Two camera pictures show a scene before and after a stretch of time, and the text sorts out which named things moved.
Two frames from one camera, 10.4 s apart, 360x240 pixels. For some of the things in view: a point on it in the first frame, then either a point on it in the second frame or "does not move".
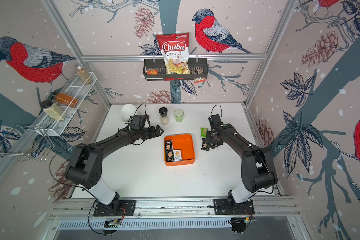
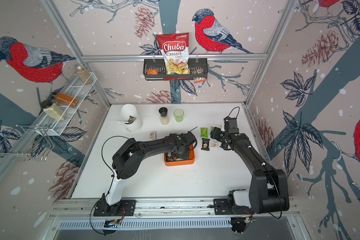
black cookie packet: [204, 145] does not move
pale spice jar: [53, 110] does not move
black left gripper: [153, 133] → [186, 157]
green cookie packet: [203, 132] does not move
